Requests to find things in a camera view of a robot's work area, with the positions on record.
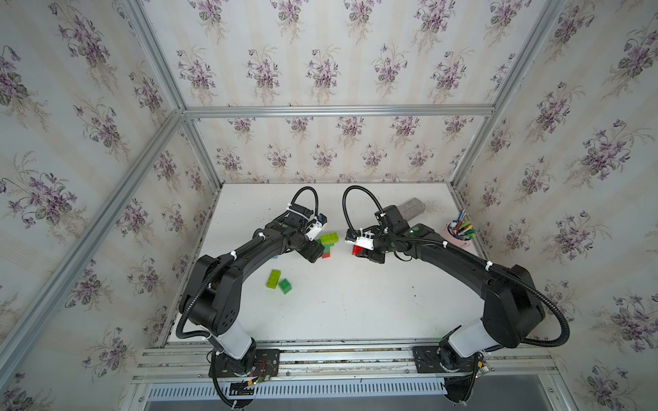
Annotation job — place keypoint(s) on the colourful pens bundle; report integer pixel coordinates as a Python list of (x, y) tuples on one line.
[(461, 228)]

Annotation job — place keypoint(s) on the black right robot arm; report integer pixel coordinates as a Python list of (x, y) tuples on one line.
[(514, 311)]

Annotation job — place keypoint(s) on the white slotted cable duct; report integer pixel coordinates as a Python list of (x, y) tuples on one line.
[(302, 389)]

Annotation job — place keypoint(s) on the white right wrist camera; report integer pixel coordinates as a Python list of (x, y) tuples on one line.
[(360, 239)]

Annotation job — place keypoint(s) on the aluminium frame profiles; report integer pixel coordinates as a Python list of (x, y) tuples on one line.
[(37, 83)]

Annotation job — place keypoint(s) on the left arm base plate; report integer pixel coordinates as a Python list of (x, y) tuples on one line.
[(258, 363)]

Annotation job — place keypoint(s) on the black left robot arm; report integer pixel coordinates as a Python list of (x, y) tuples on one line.
[(212, 298)]

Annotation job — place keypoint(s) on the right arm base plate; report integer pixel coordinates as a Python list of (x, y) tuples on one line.
[(443, 359)]

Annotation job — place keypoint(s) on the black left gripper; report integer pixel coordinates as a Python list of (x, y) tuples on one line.
[(314, 251)]

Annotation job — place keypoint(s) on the lime long lego brick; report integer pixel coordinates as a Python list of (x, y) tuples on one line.
[(329, 239), (273, 279)]

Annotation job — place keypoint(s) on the grey eraser block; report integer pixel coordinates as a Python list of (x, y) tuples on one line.
[(411, 209)]

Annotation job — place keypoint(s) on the aluminium mounting rail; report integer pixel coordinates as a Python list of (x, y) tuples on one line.
[(179, 362)]

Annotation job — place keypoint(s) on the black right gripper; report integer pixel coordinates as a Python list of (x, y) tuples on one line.
[(374, 256)]

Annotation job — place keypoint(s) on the pink pen cup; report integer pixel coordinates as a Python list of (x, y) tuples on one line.
[(447, 234)]

